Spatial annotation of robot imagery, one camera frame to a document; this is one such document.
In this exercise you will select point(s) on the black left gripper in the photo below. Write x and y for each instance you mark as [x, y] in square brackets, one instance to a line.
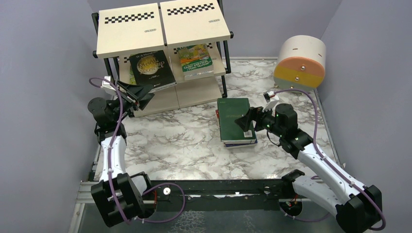
[133, 99]

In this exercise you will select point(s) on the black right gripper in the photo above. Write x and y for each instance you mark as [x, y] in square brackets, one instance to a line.
[254, 116]

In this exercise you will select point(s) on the black Moon and Sixpence book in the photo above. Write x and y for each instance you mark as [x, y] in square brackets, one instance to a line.
[152, 68]

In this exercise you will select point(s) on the green 104-storey treehouse book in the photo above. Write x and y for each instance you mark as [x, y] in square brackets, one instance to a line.
[195, 59]

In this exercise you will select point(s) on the green 65-storey treehouse book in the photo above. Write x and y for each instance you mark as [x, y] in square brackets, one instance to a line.
[132, 79]

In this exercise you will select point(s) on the floral cover book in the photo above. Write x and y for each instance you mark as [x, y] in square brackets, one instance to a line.
[197, 74]

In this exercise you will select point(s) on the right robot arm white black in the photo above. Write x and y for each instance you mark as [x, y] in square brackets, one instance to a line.
[356, 207]

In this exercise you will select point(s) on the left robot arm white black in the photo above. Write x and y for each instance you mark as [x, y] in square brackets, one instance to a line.
[117, 195]

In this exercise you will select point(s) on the dark bottom book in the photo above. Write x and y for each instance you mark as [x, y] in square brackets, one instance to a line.
[234, 145]

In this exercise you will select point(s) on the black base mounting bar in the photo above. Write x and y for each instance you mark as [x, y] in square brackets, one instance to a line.
[221, 195]

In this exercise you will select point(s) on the beige black three-tier shelf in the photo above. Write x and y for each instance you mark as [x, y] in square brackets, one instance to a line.
[174, 47]

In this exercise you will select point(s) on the round drawer box orange yellow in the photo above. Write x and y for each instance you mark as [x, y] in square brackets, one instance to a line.
[301, 63]

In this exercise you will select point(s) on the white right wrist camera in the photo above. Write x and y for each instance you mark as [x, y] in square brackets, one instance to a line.
[272, 100]

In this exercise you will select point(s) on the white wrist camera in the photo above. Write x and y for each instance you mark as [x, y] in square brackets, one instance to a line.
[272, 100]
[106, 83]

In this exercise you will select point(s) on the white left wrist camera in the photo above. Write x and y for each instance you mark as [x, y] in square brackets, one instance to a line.
[106, 83]

